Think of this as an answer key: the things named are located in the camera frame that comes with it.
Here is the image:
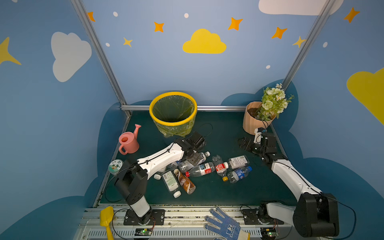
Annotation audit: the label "black white label bottle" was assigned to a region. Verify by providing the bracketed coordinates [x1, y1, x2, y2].
[178, 152, 211, 174]

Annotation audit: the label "white label square bottle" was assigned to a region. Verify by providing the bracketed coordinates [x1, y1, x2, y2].
[227, 155, 250, 170]

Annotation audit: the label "green label bottle white cap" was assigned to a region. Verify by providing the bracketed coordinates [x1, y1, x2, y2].
[162, 170, 182, 199]

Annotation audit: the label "brown coffee drink bottle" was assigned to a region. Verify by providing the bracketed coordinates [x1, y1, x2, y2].
[174, 169, 196, 195]

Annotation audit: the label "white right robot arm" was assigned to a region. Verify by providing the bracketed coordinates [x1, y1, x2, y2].
[238, 133, 340, 238]

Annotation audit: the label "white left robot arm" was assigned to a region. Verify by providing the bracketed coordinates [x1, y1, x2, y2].
[113, 132, 206, 222]

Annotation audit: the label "yellow rim waste bin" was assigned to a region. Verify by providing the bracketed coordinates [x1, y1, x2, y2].
[149, 92, 198, 138]

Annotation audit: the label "red cap water bottle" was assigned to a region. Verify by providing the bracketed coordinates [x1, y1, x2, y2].
[185, 162, 216, 178]

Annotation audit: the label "blue label pepsi bottle left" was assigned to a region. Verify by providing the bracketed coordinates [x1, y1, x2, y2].
[167, 161, 179, 171]

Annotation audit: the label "pink ribbed flower pot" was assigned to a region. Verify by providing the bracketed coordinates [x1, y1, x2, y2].
[243, 102, 276, 135]

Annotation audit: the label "yellow cap red label bottle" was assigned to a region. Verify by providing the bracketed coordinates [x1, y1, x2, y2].
[212, 155, 229, 182]

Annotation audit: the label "blue cap pepsi bottle right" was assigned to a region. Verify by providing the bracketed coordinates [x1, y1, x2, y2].
[227, 166, 253, 184]

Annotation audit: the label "white green artificial flowers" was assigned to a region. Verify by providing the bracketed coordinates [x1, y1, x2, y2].
[257, 84, 295, 122]

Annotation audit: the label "pink watering can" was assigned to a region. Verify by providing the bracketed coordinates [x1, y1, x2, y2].
[119, 124, 141, 155]

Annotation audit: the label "round green lid jar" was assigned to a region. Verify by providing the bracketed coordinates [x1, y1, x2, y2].
[108, 160, 124, 176]

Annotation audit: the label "blue dotted work glove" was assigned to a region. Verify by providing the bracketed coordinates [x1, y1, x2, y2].
[204, 207, 251, 240]

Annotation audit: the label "yellow toy shovel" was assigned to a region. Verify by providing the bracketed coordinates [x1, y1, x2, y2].
[100, 206, 114, 240]

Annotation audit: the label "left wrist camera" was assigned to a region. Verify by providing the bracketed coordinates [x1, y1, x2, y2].
[187, 132, 206, 149]

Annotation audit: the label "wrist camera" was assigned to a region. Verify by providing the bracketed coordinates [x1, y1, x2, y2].
[187, 132, 206, 149]
[254, 128, 267, 144]

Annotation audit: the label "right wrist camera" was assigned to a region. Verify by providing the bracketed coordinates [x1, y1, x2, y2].
[254, 128, 267, 144]

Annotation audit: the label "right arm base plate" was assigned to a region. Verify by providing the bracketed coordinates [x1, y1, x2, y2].
[240, 203, 284, 225]

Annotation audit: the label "aluminium back frame rail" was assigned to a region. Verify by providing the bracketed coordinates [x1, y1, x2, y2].
[121, 105, 247, 112]

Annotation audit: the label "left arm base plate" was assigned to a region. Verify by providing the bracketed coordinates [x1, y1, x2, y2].
[123, 209, 165, 226]

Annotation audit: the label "left aluminium frame post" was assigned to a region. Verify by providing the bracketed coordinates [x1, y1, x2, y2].
[71, 0, 127, 107]

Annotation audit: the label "aluminium frame post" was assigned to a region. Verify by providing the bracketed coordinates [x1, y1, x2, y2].
[71, 0, 127, 107]
[282, 0, 336, 90]

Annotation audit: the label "right aluminium frame post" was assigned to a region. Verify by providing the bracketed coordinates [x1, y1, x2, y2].
[282, 0, 336, 90]

